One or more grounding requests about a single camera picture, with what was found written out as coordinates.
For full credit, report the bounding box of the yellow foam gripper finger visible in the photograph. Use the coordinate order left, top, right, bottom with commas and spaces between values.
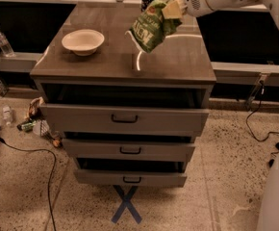
162, 0, 185, 19

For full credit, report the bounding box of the green jalapeno chip bag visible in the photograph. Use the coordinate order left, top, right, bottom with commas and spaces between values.
127, 0, 182, 53

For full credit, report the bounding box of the white paper bowl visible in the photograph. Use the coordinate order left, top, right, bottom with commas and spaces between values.
62, 29, 105, 56

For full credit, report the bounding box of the crumpled snack bag on floor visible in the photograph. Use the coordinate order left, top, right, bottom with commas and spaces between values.
27, 97, 44, 119

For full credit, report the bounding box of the grey drawer cabinet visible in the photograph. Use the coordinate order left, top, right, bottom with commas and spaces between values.
30, 2, 217, 189

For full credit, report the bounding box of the middle grey drawer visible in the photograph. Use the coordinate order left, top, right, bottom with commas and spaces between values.
63, 139, 195, 162

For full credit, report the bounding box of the grey drawer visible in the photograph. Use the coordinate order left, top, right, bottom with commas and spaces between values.
74, 169, 187, 188
63, 139, 195, 162
41, 104, 209, 137

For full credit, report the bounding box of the top grey drawer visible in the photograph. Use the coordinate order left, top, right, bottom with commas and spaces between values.
41, 104, 209, 137

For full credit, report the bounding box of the clear water bottle on ledge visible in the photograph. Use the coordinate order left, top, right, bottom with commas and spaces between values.
0, 31, 15, 57

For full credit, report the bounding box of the bottom grey drawer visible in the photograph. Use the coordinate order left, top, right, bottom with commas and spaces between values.
74, 169, 187, 188

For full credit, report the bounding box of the green bottle on floor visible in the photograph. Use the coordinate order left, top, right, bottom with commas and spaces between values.
17, 120, 36, 132

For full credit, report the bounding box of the small plastic bottle on floor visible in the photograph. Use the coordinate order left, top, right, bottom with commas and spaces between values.
3, 106, 13, 126

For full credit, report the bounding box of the blue tape cross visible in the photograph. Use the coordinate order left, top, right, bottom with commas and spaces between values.
112, 185, 142, 224

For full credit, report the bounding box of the black cable right floor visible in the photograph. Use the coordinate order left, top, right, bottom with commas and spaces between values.
244, 80, 279, 168

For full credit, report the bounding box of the black cable floor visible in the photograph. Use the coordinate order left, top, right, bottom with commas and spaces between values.
244, 80, 279, 168
0, 120, 58, 231

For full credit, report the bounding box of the black cable left floor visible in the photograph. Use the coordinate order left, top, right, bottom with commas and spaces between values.
0, 120, 58, 231

